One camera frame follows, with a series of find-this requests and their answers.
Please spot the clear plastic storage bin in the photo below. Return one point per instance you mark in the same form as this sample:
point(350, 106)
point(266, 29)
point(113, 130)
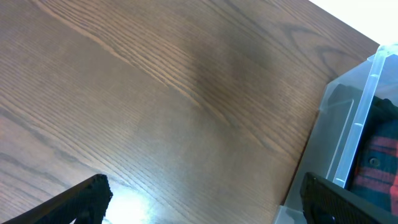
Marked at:
point(331, 150)

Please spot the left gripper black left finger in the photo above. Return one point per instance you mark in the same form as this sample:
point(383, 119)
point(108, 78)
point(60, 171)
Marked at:
point(86, 202)

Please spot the black pants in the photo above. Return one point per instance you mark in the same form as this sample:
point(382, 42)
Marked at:
point(381, 111)

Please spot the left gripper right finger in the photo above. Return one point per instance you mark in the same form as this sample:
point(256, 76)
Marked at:
point(325, 202)

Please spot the red navy plaid shirt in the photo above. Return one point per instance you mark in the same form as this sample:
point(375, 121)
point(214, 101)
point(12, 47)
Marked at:
point(375, 176)

